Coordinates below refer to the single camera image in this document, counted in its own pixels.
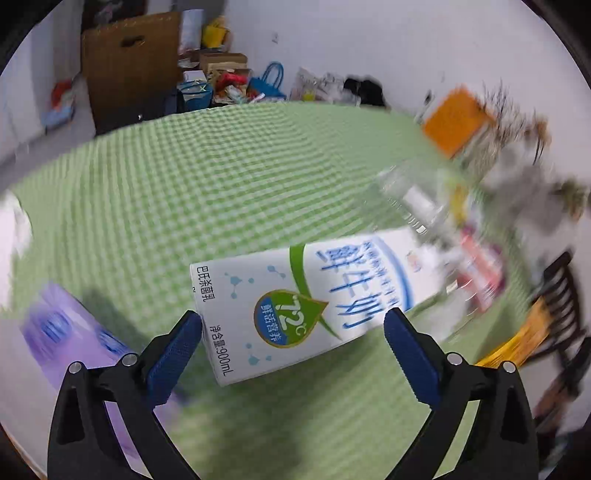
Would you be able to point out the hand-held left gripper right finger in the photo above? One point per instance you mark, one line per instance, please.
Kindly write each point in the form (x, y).
(411, 356)

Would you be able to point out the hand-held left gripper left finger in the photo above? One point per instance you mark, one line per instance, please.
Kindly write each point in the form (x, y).
(175, 356)

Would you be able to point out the white milk carton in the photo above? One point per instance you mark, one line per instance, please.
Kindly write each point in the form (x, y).
(277, 286)

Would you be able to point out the purple packet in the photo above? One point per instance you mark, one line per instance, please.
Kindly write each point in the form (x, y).
(60, 323)

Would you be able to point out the clear plastic bottle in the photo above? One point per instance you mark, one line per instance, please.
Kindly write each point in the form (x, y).
(415, 198)

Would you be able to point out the dark wooden chair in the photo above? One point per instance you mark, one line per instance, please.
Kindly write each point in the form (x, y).
(565, 286)

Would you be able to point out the green checkered tablecloth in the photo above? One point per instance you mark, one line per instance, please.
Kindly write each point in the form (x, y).
(184, 184)

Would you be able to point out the large glass jar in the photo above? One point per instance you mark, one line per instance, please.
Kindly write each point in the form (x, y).
(531, 203)

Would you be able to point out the orange book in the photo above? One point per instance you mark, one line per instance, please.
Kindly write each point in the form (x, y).
(455, 120)

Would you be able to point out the dried flower bouquet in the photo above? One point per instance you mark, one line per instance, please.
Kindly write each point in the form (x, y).
(531, 134)

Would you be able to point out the dark blue bag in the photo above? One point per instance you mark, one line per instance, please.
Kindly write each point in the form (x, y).
(196, 94)

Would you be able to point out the black bag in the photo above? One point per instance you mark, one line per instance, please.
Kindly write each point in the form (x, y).
(364, 91)

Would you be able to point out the large brown cardboard sheet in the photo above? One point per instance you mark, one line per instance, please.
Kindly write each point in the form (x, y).
(129, 78)

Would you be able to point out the blue tote bag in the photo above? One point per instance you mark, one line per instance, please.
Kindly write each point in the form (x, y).
(265, 87)

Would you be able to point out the small cardboard box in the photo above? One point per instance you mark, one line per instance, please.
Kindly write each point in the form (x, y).
(221, 62)

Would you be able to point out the yellow bag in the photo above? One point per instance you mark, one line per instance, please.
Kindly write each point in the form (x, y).
(214, 34)

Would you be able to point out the pale blue plastic bag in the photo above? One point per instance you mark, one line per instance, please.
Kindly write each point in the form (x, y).
(191, 27)

